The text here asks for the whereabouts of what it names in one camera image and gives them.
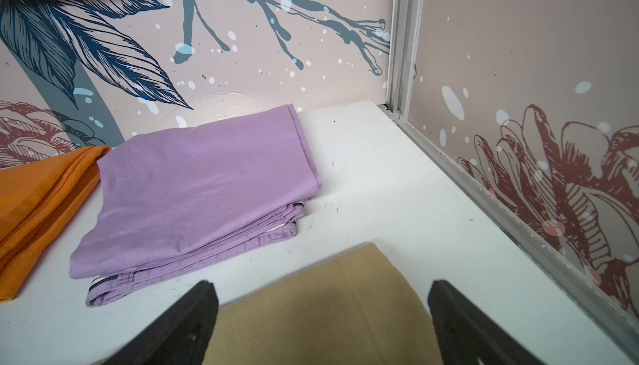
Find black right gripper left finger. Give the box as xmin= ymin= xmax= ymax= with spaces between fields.
xmin=106 ymin=281 xmax=219 ymax=364

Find aluminium frame post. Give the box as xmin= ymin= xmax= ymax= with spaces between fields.
xmin=386 ymin=0 xmax=424 ymax=120

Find beige pants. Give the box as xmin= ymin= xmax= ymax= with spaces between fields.
xmin=203 ymin=243 xmax=443 ymax=364

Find purple pants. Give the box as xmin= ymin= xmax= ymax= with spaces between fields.
xmin=69 ymin=105 xmax=322 ymax=308

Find orange pants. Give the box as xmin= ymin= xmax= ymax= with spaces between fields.
xmin=1 ymin=145 xmax=111 ymax=303

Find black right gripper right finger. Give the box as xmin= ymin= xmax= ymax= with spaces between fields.
xmin=428 ymin=280 xmax=543 ymax=365

